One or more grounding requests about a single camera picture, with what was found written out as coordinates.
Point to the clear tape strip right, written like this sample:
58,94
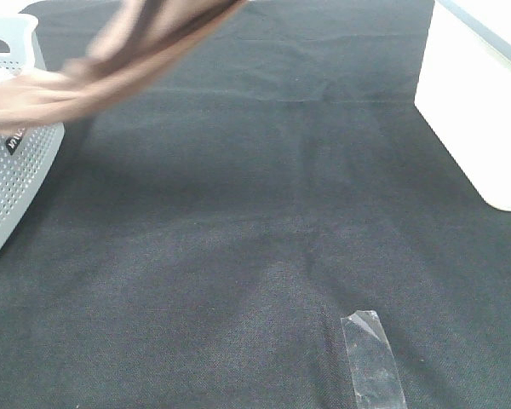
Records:
373,370

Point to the white plastic bin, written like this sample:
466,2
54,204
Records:
464,91

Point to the black table cloth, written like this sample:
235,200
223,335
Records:
199,245

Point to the brown microfiber towel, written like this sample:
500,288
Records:
139,44

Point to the grey perforated laundry basket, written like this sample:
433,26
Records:
26,156

